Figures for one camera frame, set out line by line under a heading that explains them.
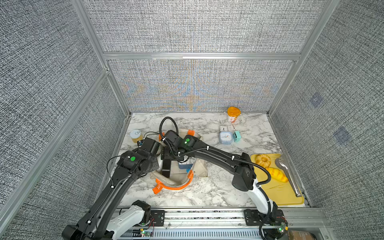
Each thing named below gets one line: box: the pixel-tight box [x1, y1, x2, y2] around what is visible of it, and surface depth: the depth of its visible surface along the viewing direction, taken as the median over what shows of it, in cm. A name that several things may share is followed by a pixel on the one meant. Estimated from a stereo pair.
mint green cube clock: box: [232, 130, 242, 143], surface depth 102 cm
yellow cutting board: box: [254, 153, 304, 206], surface depth 84 cm
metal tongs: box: [275, 154, 302, 197], surface depth 87 cm
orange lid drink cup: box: [227, 106, 242, 124], surface depth 109 cm
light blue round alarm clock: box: [219, 131, 233, 145], surface depth 105 cm
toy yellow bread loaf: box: [266, 167, 289, 183], surface depth 87 cm
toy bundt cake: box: [255, 153, 271, 169], surface depth 92 cm
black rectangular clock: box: [162, 159, 172, 178], surface depth 82 cm
